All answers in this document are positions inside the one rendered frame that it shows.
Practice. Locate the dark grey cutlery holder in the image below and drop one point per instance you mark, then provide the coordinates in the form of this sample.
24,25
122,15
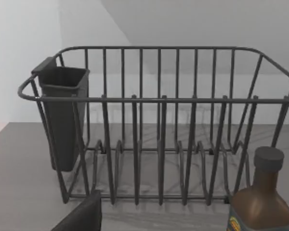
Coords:
62,115

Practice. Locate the brown bottle with grey cap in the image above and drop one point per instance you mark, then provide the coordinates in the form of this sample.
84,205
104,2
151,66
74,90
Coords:
260,207

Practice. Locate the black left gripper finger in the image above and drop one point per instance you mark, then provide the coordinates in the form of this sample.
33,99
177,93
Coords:
86,216

